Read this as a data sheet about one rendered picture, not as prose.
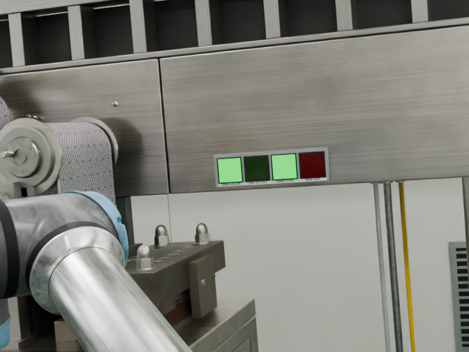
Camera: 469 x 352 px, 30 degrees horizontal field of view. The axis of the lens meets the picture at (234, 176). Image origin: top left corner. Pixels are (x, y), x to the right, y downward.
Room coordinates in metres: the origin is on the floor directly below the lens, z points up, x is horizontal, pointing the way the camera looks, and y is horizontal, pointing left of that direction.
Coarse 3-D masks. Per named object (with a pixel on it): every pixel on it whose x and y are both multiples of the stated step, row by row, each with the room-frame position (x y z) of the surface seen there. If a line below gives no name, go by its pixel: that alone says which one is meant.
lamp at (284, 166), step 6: (276, 156) 1.84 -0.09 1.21; (282, 156) 1.84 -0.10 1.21; (288, 156) 1.83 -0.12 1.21; (294, 156) 1.83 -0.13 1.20; (276, 162) 1.84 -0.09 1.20; (282, 162) 1.84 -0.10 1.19; (288, 162) 1.83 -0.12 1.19; (294, 162) 1.83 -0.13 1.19; (276, 168) 1.84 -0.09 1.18; (282, 168) 1.84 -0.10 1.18; (288, 168) 1.83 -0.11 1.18; (294, 168) 1.83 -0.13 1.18; (276, 174) 1.84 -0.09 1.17; (282, 174) 1.84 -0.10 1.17; (288, 174) 1.83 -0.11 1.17; (294, 174) 1.83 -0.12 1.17
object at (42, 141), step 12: (12, 132) 1.65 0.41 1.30; (24, 132) 1.64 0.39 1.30; (36, 132) 1.64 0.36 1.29; (0, 144) 1.66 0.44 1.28; (48, 144) 1.63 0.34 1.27; (0, 156) 1.66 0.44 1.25; (48, 156) 1.63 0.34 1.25; (0, 168) 1.66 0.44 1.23; (48, 168) 1.63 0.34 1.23; (12, 180) 1.66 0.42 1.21; (24, 180) 1.65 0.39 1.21; (36, 180) 1.64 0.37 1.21
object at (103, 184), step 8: (88, 176) 1.76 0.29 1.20; (96, 176) 1.79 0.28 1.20; (104, 176) 1.83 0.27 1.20; (112, 176) 1.87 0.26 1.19; (64, 184) 1.66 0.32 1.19; (72, 184) 1.69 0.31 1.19; (80, 184) 1.72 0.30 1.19; (88, 184) 1.75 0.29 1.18; (96, 184) 1.79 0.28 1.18; (104, 184) 1.82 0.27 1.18; (112, 184) 1.86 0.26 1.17; (104, 192) 1.82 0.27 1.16; (112, 192) 1.86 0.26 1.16; (112, 200) 1.86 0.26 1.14
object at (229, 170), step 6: (222, 162) 1.88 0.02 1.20; (228, 162) 1.87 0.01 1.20; (234, 162) 1.87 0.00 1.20; (240, 162) 1.86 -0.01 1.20; (222, 168) 1.88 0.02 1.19; (228, 168) 1.87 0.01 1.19; (234, 168) 1.87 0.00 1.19; (240, 168) 1.86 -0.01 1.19; (222, 174) 1.88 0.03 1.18; (228, 174) 1.87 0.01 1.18; (234, 174) 1.87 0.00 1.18; (240, 174) 1.86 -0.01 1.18; (222, 180) 1.88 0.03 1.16; (228, 180) 1.87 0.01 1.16; (234, 180) 1.87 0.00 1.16; (240, 180) 1.86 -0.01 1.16
